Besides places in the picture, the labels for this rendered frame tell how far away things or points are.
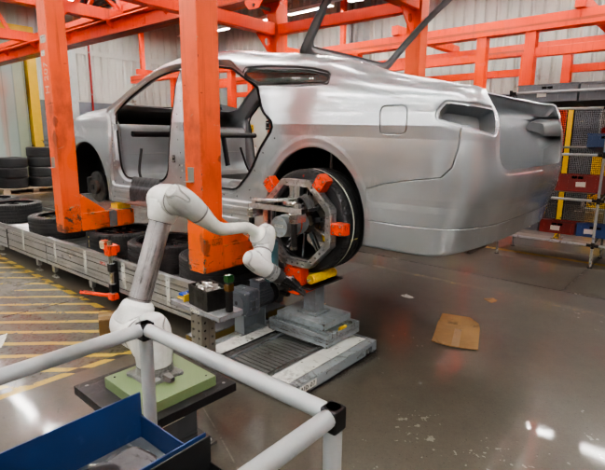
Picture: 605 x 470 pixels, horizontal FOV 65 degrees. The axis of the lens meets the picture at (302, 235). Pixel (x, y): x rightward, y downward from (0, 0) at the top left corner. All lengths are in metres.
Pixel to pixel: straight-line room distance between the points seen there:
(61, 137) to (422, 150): 3.14
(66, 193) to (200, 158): 1.96
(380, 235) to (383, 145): 0.51
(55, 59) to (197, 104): 1.96
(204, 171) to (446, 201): 1.42
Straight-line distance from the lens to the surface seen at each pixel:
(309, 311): 3.22
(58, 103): 4.65
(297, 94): 3.12
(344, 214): 2.81
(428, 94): 2.63
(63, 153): 4.65
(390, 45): 9.72
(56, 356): 0.95
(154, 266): 2.28
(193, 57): 3.02
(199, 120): 2.96
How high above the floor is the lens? 1.37
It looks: 11 degrees down
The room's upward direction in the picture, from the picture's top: 1 degrees clockwise
